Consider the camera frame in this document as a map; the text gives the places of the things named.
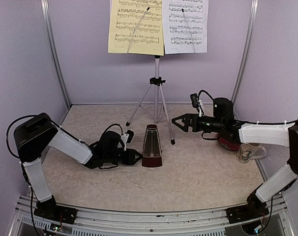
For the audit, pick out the yellow sheet music page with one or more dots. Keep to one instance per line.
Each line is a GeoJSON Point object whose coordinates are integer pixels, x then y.
{"type": "Point", "coordinates": [136, 27]}

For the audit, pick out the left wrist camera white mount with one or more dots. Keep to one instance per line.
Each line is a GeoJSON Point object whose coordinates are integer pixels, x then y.
{"type": "Point", "coordinates": [126, 138]}

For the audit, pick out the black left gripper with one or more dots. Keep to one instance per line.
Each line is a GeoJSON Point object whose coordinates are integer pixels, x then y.
{"type": "Point", "coordinates": [130, 159]}

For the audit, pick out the aluminium front rail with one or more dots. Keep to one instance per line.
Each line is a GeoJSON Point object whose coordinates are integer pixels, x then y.
{"type": "Point", "coordinates": [100, 222]}

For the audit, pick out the white perforated music stand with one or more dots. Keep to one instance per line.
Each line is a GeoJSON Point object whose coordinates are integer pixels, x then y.
{"type": "Point", "coordinates": [159, 99]}

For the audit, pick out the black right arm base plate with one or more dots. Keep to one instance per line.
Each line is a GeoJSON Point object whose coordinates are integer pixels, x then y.
{"type": "Point", "coordinates": [243, 213]}

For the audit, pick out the red floral coaster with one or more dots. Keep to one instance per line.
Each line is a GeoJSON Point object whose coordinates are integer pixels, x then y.
{"type": "Point", "coordinates": [228, 145]}

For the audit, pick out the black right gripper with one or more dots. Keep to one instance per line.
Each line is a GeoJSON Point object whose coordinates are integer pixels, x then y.
{"type": "Point", "coordinates": [187, 118]}

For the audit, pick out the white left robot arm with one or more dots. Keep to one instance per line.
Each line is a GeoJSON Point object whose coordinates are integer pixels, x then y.
{"type": "Point", "coordinates": [28, 136]}

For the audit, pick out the left aluminium corner post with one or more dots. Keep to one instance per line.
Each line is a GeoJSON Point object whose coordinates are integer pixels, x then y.
{"type": "Point", "coordinates": [54, 53]}

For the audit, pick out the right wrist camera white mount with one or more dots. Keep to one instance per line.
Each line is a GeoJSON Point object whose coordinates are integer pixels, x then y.
{"type": "Point", "coordinates": [197, 104]}

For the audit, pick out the floral ceramic mug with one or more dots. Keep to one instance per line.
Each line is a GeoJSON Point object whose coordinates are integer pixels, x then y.
{"type": "Point", "coordinates": [250, 151]}

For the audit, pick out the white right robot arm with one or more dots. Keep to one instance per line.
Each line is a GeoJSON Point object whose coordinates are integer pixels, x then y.
{"type": "Point", "coordinates": [235, 131]}

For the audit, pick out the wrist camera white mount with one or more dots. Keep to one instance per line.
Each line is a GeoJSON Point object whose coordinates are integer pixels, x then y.
{"type": "Point", "coordinates": [126, 138]}
{"type": "Point", "coordinates": [197, 104]}

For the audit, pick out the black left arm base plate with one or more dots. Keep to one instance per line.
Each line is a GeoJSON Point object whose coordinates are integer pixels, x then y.
{"type": "Point", "coordinates": [57, 213]}

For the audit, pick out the brown wooden metronome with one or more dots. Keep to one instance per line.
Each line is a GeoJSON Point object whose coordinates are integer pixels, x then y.
{"type": "Point", "coordinates": [152, 156]}

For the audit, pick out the white sheet music page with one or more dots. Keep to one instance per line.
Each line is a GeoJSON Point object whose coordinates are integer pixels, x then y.
{"type": "Point", "coordinates": [184, 25]}

